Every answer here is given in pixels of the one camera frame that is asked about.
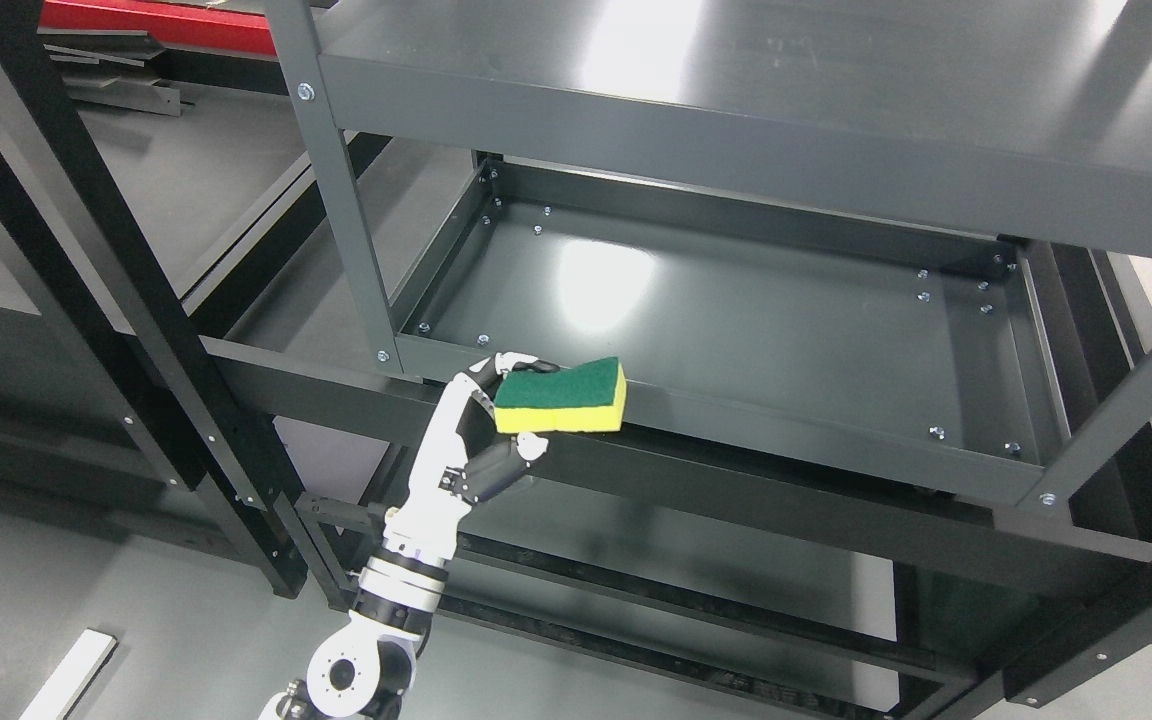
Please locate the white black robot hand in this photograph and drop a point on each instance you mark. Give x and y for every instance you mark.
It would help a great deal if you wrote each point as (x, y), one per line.
(462, 461)

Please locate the green yellow sponge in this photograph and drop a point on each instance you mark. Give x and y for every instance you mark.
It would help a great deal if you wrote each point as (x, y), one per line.
(589, 398)

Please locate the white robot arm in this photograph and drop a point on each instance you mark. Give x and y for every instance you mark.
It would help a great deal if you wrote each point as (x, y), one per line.
(365, 669)

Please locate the grey metal shelf cart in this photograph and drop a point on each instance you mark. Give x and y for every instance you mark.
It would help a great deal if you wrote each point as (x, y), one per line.
(814, 229)

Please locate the red metal beam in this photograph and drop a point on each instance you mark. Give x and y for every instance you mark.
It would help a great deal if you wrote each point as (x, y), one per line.
(210, 27)

